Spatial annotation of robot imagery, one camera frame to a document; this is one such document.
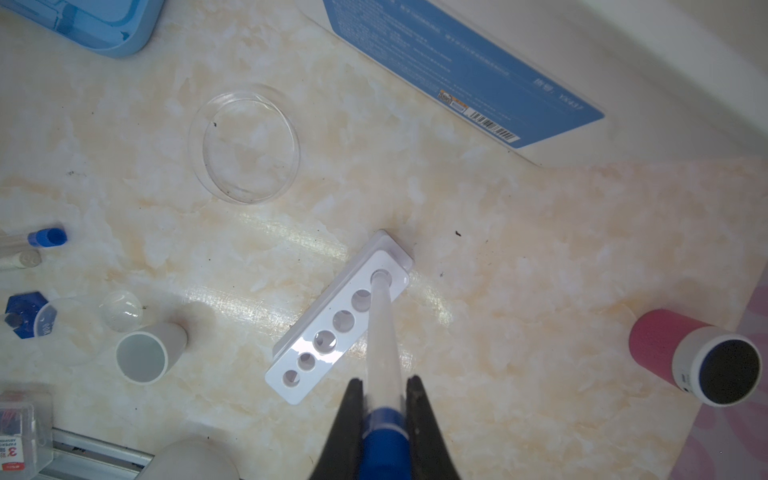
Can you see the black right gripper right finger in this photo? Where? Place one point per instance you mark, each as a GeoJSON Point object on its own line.
{"type": "Point", "coordinates": [430, 458]}

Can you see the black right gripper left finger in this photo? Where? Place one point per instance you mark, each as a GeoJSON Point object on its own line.
{"type": "Point", "coordinates": [342, 452]}

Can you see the blue capped test tube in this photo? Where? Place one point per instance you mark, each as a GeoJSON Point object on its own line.
{"type": "Point", "coordinates": [44, 238]}
{"type": "Point", "coordinates": [385, 443]}

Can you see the white test tube rack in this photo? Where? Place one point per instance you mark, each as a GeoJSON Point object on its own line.
{"type": "Point", "coordinates": [336, 320]}

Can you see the small white cup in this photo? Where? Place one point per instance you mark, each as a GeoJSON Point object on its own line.
{"type": "Point", "coordinates": [144, 356]}

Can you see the small clear watch glass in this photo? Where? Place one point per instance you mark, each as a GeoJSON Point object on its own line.
{"type": "Point", "coordinates": [121, 311]}

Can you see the pink lint roller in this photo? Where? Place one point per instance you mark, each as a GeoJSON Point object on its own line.
{"type": "Point", "coordinates": [719, 367]}

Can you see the small clear slide box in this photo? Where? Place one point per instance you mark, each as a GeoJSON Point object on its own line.
{"type": "Point", "coordinates": [26, 433]}

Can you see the clear glass petri dish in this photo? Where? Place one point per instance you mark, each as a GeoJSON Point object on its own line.
{"type": "Point", "coordinates": [244, 146]}

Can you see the blue base graduated cylinder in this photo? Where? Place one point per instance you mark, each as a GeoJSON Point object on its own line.
{"type": "Point", "coordinates": [30, 315]}

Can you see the white plastic storage bin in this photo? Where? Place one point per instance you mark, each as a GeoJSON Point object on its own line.
{"type": "Point", "coordinates": [564, 83]}

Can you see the blue bin lid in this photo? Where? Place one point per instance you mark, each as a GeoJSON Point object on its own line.
{"type": "Point", "coordinates": [114, 29]}

